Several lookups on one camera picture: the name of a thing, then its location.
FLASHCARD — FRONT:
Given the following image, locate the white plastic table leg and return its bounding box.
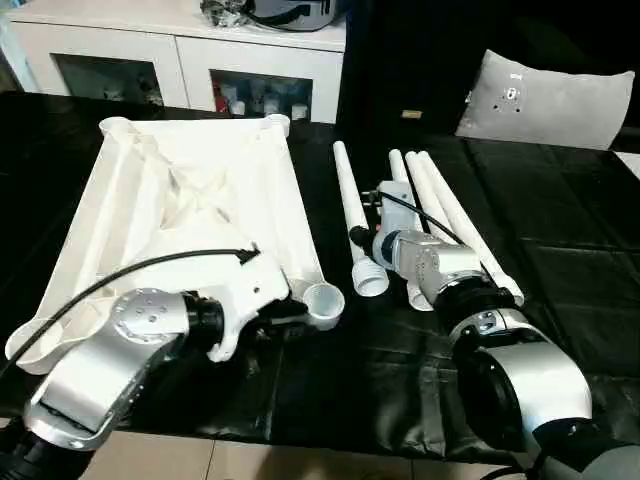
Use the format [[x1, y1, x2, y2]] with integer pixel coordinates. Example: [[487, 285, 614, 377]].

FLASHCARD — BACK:
[[417, 149, 527, 307], [332, 140, 390, 299], [404, 150, 464, 246], [388, 149, 435, 312]]

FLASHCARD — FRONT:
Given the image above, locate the white plastic table top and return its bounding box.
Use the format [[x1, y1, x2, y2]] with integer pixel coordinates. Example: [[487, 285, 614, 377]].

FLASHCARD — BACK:
[[4, 113, 347, 375]]

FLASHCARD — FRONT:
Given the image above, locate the black table mat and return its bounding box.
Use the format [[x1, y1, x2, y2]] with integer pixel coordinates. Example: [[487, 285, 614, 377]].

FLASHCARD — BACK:
[[0, 89, 640, 466]]

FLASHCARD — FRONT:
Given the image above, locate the grey pillow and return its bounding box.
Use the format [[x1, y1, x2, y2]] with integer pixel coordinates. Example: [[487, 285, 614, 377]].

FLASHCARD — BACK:
[[455, 48, 636, 151]]

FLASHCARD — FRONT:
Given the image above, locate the grey pot on cabinet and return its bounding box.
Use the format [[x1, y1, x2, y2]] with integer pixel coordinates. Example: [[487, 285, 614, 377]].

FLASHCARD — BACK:
[[247, 0, 346, 32]]

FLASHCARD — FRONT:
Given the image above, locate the white glass-door cabinet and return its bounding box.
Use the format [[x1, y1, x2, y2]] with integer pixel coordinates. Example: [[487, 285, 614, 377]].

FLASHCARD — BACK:
[[0, 7, 347, 124]]

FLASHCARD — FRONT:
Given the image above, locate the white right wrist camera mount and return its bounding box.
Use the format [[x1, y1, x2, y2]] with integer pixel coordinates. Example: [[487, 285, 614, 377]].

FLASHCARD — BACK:
[[374, 179, 422, 236]]

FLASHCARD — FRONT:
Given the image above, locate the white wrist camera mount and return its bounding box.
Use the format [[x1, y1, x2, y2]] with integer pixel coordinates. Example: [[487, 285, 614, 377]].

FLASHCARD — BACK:
[[205, 243, 294, 365], [374, 179, 422, 236]]

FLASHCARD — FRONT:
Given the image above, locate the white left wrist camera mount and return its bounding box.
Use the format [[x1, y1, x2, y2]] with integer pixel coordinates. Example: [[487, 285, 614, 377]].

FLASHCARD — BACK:
[[205, 243, 294, 365]]

